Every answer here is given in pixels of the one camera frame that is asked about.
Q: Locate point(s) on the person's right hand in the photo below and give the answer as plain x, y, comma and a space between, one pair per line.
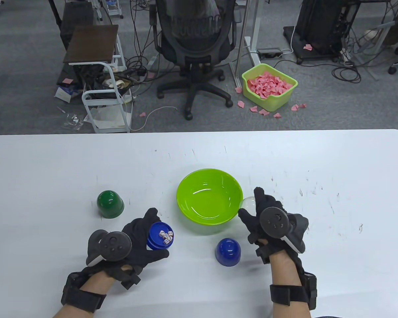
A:
263, 202

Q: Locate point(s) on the person's left hand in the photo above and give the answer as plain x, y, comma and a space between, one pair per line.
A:
137, 232

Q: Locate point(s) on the clear plastic dome cover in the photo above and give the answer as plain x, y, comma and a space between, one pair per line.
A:
248, 202

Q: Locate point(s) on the blue dice cup base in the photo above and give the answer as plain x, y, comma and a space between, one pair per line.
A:
154, 228

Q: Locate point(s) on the dark grey motion controller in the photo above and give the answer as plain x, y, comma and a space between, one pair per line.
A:
273, 222
116, 246

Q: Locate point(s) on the green dice cup cover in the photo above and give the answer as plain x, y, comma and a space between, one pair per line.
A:
109, 202

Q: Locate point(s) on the blue dice cup cover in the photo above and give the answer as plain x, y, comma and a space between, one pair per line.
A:
228, 250

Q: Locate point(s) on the lime green plastic bowl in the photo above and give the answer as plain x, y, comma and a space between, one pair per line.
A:
202, 195

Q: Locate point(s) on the person's right forearm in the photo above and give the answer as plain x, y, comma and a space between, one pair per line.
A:
283, 268

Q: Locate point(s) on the scattered pink floor scraps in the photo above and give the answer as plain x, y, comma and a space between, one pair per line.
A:
263, 112

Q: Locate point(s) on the light green plastic bin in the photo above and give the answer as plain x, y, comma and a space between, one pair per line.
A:
275, 101

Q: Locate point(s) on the pile of pink scraps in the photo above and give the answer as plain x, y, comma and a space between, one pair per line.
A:
268, 85

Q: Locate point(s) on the clear plastic wrapper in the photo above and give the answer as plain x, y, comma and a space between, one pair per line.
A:
73, 121

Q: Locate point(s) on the white metal cart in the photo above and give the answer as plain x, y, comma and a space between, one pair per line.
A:
101, 101

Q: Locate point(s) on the grey power box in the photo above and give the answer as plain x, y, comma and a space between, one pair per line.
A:
268, 52

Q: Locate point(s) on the white cardboard box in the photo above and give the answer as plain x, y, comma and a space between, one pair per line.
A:
63, 94

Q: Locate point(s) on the black wheeled platform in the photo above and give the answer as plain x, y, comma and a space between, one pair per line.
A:
290, 39

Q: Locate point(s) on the black mesh office chair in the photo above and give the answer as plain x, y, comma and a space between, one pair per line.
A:
194, 36

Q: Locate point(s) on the black computer tower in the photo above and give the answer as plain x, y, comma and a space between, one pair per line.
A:
318, 23

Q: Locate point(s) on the brown top side table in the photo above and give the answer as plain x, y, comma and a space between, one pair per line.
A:
91, 43

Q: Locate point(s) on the dark side table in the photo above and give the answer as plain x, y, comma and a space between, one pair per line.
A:
76, 13

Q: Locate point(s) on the white desk leg frame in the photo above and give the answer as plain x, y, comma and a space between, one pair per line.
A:
248, 46

